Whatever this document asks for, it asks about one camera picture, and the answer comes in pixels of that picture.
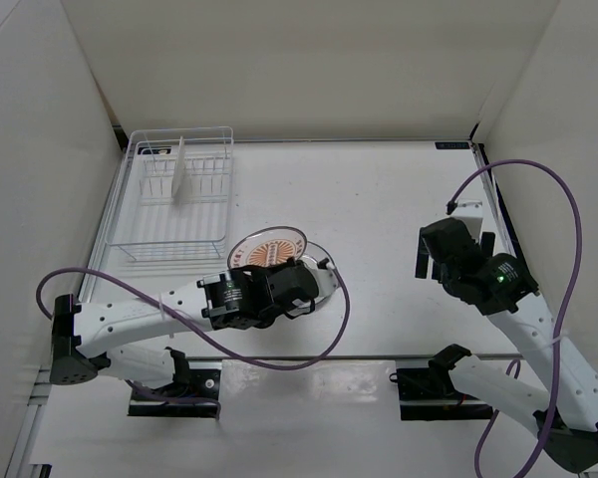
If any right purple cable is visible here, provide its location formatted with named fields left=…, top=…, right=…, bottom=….
left=446, top=158, right=583, bottom=478

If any purple cable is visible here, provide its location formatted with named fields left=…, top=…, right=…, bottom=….
left=446, top=158, right=583, bottom=478
left=35, top=258, right=351, bottom=419

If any white wire dish rack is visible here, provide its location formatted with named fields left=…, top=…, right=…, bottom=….
left=108, top=125, right=234, bottom=263

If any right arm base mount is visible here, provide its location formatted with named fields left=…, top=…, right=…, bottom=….
left=389, top=344, right=493, bottom=421

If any white plate orange pattern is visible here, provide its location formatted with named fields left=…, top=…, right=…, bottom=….
left=227, top=226, right=308, bottom=269

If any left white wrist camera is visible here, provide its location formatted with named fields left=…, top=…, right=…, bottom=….
left=317, top=257, right=336, bottom=271

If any white plate in rack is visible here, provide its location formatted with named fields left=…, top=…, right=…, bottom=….
left=171, top=136, right=185, bottom=199

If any white plate green rim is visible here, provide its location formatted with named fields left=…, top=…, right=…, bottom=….
left=301, top=241, right=340, bottom=310

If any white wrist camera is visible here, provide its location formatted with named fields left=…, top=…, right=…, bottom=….
left=317, top=257, right=336, bottom=271
left=449, top=199, right=483, bottom=242

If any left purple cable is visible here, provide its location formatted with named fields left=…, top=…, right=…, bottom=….
left=35, top=258, right=351, bottom=419

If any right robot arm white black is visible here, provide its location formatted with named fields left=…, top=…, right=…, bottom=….
left=420, top=218, right=598, bottom=474

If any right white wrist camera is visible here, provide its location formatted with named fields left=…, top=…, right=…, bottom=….
left=449, top=199, right=483, bottom=242

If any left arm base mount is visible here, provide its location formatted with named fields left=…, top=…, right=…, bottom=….
left=128, top=358, right=222, bottom=420

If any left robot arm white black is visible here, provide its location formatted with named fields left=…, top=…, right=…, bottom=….
left=46, top=259, right=338, bottom=398

